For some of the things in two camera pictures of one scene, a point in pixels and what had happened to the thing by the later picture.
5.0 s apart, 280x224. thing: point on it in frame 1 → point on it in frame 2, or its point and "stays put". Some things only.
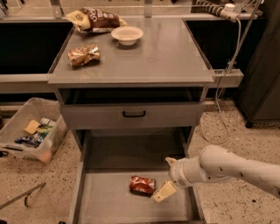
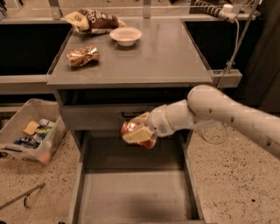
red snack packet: (143, 185) → (134, 124)
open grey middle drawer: (118, 172) stays put
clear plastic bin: (34, 129) stays put
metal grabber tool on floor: (43, 185) stays put
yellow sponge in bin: (32, 127) stays put
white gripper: (177, 172) → (158, 122)
